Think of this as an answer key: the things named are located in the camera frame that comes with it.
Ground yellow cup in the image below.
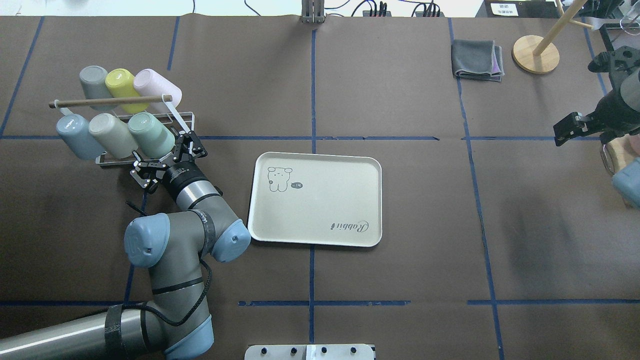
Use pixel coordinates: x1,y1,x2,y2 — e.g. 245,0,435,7
104,68,149,114

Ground beige cup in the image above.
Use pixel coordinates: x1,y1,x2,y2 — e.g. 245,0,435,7
88,112,138,159

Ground blue cup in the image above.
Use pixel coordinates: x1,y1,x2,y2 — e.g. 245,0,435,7
55,113,106,160

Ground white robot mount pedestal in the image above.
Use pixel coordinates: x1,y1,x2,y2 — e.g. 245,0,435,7
244,343,377,360

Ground pink cup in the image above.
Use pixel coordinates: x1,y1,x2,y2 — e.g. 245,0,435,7
133,68,183,107

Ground aluminium frame post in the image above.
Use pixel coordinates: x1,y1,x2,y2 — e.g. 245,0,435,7
300,0,326,24

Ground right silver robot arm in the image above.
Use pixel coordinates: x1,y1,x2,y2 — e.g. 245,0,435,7
553,45,640,208

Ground grey cup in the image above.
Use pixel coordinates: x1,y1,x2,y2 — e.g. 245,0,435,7
78,64,113,100

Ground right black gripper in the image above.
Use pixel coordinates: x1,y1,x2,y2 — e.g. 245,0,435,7
553,46,640,147

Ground cream rabbit tray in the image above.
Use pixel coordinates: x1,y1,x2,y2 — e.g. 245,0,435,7
247,152,383,248

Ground folded grey cloth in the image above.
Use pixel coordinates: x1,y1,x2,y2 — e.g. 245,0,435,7
451,39,505,83

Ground white wire cup rack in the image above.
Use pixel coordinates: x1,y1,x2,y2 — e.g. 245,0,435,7
48,94,201,166

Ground green cup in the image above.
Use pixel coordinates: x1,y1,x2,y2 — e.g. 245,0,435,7
127,112,176,159

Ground black box with label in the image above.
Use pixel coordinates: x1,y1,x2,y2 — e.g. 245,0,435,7
475,0,560,19

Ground wooden mug tree stand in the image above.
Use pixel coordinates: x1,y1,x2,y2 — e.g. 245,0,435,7
511,0,595,75

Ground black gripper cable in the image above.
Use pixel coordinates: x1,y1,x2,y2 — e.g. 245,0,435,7
125,200,213,327

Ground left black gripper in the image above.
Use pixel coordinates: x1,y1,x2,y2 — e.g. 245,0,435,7
130,131,208,201

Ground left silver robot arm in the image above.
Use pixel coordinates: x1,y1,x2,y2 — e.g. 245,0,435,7
1,131,251,360

